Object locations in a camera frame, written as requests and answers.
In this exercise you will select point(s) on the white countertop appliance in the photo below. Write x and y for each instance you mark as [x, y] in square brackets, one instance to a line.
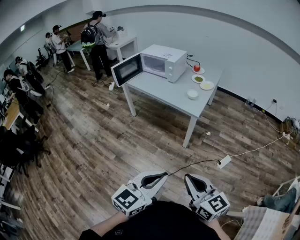
[122, 32]

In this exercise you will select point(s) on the red apple on plate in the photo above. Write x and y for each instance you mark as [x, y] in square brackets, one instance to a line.
[202, 70]

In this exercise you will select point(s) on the small white power strip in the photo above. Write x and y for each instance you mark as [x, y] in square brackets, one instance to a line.
[286, 136]

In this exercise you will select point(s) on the black office chair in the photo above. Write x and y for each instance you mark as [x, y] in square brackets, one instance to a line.
[21, 150]

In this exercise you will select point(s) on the person's right forearm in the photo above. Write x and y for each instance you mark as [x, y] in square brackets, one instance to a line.
[218, 228]

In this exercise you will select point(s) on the wooden desk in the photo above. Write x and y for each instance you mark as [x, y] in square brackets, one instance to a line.
[12, 112]

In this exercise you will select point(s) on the white side table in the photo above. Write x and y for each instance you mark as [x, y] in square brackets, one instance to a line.
[124, 42]

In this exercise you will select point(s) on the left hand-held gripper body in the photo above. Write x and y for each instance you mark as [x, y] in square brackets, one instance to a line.
[127, 199]

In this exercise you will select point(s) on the grey table with white legs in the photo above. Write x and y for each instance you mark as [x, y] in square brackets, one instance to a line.
[164, 93]

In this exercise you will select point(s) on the black backpack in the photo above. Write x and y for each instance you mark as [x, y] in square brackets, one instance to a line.
[88, 36]

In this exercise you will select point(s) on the wall socket with plugs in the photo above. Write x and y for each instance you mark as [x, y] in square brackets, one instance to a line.
[250, 102]

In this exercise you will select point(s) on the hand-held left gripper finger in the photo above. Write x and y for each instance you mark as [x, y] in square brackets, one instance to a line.
[157, 188]
[150, 173]

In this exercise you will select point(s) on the small white bowl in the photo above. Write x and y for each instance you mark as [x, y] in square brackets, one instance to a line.
[192, 93]

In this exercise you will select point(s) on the person's left forearm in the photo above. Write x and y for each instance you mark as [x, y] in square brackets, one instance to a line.
[110, 222]

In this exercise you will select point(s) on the white metal rack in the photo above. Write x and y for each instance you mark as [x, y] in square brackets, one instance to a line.
[4, 173]

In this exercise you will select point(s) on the black wall plug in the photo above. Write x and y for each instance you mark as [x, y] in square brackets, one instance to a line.
[274, 101]

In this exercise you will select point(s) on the person's black shirt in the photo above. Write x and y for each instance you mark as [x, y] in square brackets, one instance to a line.
[159, 222]

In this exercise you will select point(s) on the green powder pile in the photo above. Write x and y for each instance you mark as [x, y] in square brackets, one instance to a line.
[198, 79]

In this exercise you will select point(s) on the white chair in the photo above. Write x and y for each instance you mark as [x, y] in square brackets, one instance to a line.
[284, 185]

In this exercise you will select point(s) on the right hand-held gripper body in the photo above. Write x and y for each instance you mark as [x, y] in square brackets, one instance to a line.
[214, 206]

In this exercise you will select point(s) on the black scooter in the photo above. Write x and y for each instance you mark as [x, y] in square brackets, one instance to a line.
[42, 58]

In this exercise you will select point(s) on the white microwave oven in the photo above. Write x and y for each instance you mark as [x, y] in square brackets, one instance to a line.
[161, 55]

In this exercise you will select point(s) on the white round plate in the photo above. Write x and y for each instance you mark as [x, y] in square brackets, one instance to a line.
[211, 84]
[203, 78]

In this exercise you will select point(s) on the green exit sign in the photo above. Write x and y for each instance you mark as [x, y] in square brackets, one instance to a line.
[22, 28]

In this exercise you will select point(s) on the light blue table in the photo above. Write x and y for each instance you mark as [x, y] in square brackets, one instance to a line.
[75, 47]

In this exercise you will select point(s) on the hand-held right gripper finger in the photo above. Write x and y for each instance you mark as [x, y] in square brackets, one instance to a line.
[191, 191]
[204, 181]

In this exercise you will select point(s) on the brown storage basket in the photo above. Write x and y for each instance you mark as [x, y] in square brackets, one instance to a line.
[289, 126]

